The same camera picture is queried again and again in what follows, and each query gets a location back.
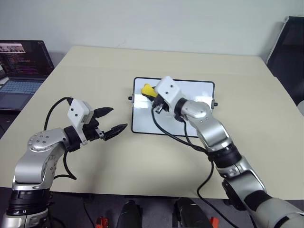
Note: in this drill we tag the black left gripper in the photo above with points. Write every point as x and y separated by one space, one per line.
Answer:
91 131

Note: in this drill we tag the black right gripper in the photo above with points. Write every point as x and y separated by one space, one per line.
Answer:
161 106

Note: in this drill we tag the yellow whiteboard eraser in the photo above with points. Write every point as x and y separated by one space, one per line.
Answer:
147 89

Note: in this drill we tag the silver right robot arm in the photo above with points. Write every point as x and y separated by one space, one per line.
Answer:
210 129

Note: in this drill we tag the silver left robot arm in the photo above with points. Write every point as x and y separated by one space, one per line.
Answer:
35 161

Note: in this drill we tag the black framed whiteboard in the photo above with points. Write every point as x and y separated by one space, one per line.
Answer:
145 114

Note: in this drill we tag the dark rounded shape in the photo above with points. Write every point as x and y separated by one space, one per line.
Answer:
129 215
190 213

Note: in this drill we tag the small red object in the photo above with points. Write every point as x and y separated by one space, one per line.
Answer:
214 222
102 221

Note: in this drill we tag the open grey laptop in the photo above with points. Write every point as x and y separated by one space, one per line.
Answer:
21 69

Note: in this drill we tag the black mesh office chair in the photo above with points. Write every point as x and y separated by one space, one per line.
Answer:
288 61

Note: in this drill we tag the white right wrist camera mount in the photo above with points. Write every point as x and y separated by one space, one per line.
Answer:
169 90

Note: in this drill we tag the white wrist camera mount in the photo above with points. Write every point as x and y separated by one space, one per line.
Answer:
75 111
169 90

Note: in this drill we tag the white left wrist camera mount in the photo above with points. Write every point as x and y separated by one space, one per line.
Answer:
75 111

